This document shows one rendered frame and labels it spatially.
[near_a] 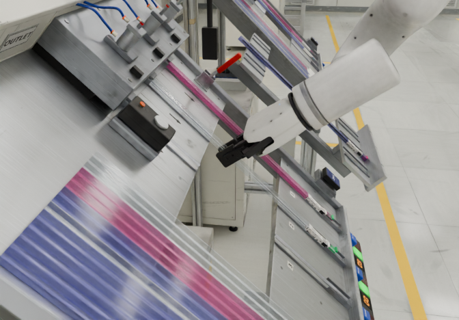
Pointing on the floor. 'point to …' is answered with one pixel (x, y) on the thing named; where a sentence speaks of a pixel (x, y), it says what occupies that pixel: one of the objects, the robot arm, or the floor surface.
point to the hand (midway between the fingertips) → (229, 152)
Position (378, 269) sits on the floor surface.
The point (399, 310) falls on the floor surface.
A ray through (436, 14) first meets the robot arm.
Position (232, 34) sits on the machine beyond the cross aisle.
